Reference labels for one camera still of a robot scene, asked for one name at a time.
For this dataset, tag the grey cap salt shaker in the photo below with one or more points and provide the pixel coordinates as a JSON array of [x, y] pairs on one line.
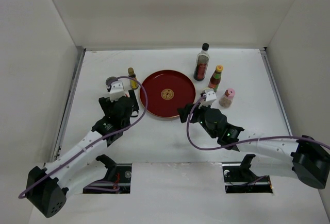
[[109, 81]]

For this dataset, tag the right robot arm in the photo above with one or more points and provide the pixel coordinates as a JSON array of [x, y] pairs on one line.
[[299, 157]]

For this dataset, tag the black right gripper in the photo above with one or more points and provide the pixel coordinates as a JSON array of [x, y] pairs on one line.
[[183, 112]]

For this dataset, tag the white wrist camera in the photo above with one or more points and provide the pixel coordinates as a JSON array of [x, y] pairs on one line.
[[116, 91], [209, 98]]

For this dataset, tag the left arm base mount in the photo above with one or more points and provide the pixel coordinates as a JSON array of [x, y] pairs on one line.
[[117, 179]]

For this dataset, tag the round red lacquer tray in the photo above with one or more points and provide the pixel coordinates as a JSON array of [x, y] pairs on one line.
[[167, 91]]

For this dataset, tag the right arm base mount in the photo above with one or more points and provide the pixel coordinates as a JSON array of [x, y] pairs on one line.
[[239, 179]]

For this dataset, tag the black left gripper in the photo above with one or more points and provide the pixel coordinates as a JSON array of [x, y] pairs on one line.
[[107, 105]]

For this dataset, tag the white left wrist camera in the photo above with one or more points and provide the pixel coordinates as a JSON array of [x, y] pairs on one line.
[[116, 91]]

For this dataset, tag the small yellow label oil bottle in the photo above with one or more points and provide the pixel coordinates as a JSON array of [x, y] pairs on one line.
[[131, 73]]

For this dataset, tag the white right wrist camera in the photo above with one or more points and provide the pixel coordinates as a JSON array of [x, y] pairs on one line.
[[209, 98]]

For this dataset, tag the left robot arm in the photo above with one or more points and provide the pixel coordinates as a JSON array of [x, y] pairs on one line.
[[48, 187]]

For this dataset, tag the pink cap spice shaker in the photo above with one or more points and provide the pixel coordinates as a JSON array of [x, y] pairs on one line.
[[227, 98]]

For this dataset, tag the red chili sauce bottle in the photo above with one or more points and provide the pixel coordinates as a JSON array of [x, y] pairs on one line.
[[216, 78]]

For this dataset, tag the tall dark sauce bottle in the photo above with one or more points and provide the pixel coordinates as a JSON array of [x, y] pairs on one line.
[[201, 63]]

